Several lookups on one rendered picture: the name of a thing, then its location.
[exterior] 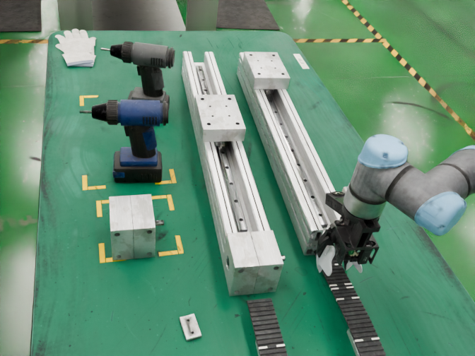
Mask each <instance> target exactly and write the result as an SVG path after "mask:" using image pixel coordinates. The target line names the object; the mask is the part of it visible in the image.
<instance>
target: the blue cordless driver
mask: <svg viewBox="0 0 475 356"><path fill-rule="evenodd" d="M80 113H84V114H92V118H93V119H97V120H100V121H106V122H107V123H108V124H109V125H118V123H121V126H124V131H125V134H126V136H129V140H130V144H131V147H121V148H120V151H115V153H114V159H113V170H112V174H113V177H114V181H115V182H116V183H159V182H161V181H162V171H163V168H162V154H161V152H160V151H158V149H157V148H156V146H157V142H156V135H155V131H154V126H160V124H163V126H166V124H168V103H166V101H163V103H160V100H121V102H118V101H117V100H108V101H107V102H106V103H102V104H99V105H93V106H92V111H87V110H80Z"/></svg>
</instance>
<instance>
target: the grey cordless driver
mask: <svg viewBox="0 0 475 356"><path fill-rule="evenodd" d="M101 50H104V51H109V52H110V55H111V56H113V57H116V58H118V59H121V60H122V61H123V63H129V64H131V63H132V62H133V64H135V65H137V72H138V75H139V76H141V82H142V88H141V87H135V89H134V90H131V91H130V94H129V96H128V100H160V103H163V101H166V103H168V110H169V108H170V96H169V95H166V91H165V90H163V88H164V81H163V72H162V69H161V68H164V69H166V68H167V66H168V68H169V69H171V68H172V67H173V66H174V62H175V50H174V49H173V47H171V48H170V49H168V46H163V45H157V44H147V43H141V42H135V43H133V42H126V41H124V43H123V44H113V45H111V47H110V49H106V48H101Z"/></svg>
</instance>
